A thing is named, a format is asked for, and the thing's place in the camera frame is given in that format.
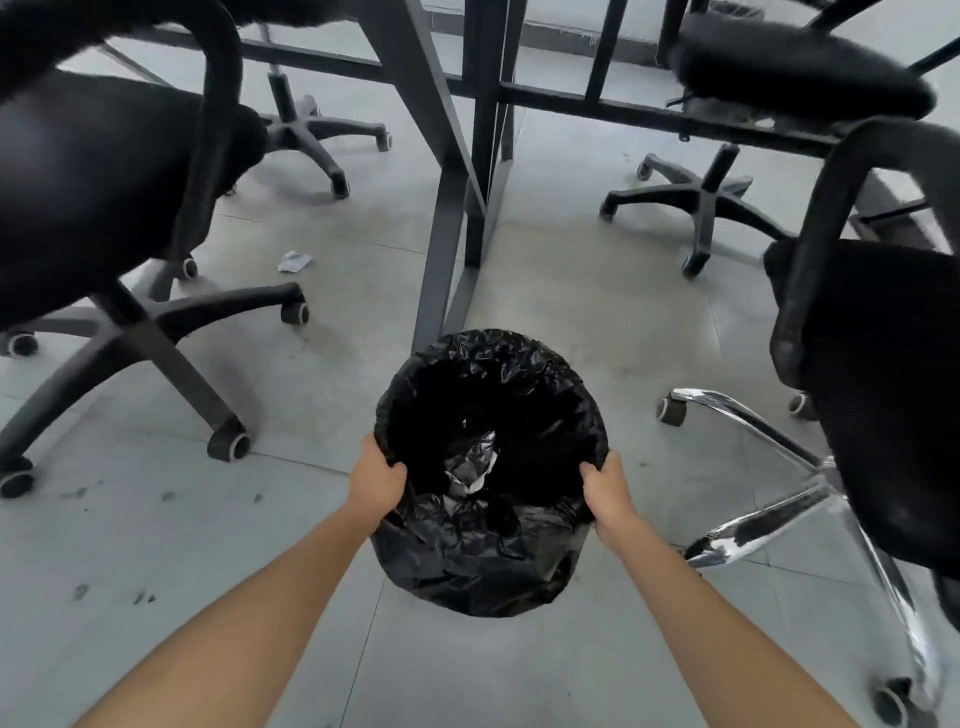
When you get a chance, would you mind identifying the person's right hand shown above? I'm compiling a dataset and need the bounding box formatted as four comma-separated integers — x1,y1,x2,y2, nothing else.
579,450,641,557

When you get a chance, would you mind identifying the person's left hand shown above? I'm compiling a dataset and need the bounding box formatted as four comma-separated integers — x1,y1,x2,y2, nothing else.
348,433,410,535

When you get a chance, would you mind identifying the black bag-lined trash bin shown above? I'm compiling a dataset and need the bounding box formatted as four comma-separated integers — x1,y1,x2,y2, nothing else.
370,328,610,619

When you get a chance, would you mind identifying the person's right forearm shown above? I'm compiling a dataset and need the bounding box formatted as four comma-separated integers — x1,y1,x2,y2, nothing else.
598,516,864,728

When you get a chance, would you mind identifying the person's left forearm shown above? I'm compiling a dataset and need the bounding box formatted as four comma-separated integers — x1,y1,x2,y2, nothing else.
73,502,376,728

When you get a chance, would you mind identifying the crumpled paper trash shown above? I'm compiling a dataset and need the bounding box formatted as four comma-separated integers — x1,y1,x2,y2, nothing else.
444,430,501,499

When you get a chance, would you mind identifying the chrome-base black office chair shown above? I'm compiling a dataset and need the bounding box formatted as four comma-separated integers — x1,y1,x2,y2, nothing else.
657,118,960,728

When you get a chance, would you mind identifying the dark metal table frame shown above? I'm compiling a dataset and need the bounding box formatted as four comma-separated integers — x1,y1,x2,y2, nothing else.
97,0,931,355

